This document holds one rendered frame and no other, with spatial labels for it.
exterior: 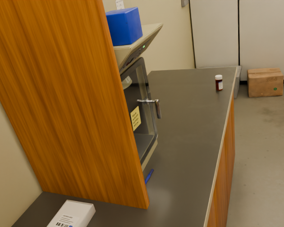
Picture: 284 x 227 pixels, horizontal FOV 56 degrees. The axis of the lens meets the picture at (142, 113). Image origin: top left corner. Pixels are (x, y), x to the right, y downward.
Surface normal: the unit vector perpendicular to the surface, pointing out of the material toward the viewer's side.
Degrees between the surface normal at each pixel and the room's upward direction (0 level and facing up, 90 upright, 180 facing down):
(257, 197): 0
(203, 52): 90
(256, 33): 90
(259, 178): 0
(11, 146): 90
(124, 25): 90
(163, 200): 0
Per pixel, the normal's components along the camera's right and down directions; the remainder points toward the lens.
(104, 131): -0.36, 0.49
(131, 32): 0.92, 0.02
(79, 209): -0.18, -0.87
